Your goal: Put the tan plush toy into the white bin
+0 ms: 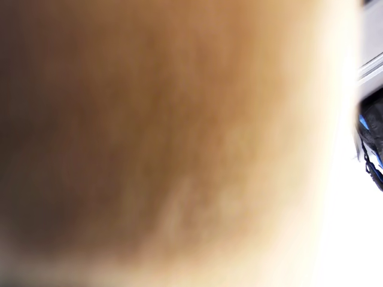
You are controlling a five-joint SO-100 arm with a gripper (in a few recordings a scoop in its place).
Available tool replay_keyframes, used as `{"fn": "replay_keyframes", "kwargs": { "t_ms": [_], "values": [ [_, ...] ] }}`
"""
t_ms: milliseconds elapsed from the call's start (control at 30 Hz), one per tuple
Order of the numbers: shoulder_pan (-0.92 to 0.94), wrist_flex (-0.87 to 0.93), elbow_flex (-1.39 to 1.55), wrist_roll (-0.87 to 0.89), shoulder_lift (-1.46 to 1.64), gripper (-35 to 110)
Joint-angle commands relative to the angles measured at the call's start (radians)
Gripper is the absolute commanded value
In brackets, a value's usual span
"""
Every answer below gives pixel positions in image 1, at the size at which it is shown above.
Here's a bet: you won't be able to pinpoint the tan plush toy blue hands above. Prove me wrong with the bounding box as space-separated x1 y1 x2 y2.
0 0 363 287

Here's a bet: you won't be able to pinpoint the black zippered bag blue trim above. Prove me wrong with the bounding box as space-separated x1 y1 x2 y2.
357 94 383 192

